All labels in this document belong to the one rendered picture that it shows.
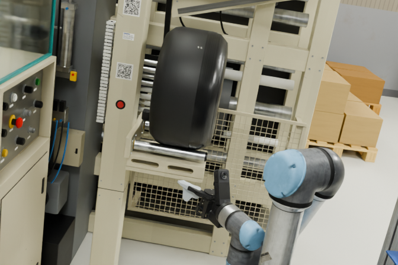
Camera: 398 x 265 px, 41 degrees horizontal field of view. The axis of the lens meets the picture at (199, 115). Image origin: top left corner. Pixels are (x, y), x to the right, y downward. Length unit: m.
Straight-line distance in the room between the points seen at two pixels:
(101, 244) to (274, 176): 1.58
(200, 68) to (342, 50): 6.24
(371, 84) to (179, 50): 5.29
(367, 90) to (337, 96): 2.08
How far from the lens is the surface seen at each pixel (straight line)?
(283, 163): 1.33
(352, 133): 5.50
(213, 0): 2.72
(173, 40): 2.30
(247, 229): 1.55
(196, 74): 2.21
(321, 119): 5.34
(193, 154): 2.41
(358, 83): 7.27
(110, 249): 2.80
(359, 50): 8.46
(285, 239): 1.43
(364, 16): 8.38
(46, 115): 2.41
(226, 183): 1.69
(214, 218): 1.69
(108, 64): 2.44
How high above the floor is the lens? 1.82
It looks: 18 degrees down
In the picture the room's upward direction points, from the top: 10 degrees clockwise
